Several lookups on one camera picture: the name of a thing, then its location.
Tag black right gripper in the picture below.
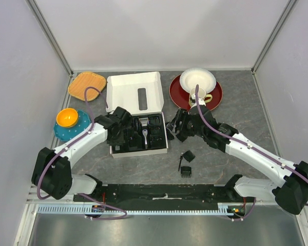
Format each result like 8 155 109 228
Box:
166 107 206 138

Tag silver black hair clipper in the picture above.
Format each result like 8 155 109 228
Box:
139 117 149 149

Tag black guard comb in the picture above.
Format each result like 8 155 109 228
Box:
165 121 175 140
180 166 192 178
182 150 196 162

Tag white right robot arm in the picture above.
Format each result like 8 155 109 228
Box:
175 106 308 215

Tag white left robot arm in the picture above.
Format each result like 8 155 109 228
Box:
31 107 132 201

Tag black plastic insert tray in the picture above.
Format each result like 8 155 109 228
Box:
111 113 168 155

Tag red round plate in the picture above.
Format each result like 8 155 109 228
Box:
169 75 224 113

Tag light green mug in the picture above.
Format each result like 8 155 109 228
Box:
189 87 213 103

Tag black cleaning brush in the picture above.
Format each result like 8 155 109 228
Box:
178 154 183 172

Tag white cardboard box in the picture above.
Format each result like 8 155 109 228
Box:
106 71 169 159

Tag white ceramic bowl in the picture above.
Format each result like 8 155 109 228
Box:
180 68 217 93

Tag orange small bowl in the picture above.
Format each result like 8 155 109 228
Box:
56 108 79 128

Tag teal dotted plate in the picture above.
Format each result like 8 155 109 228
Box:
53 110 91 142

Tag woven orange tray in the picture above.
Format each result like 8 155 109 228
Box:
68 71 107 101

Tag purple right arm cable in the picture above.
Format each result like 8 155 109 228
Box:
195 84 308 222

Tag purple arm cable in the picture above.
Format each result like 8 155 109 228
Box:
35 87 129 221
195 84 308 222

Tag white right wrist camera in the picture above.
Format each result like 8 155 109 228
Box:
189 94 206 108

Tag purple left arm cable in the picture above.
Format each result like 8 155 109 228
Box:
35 87 129 221

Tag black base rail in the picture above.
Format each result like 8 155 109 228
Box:
73 183 257 212

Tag light blue cable duct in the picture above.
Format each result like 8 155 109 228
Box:
36 203 233 216

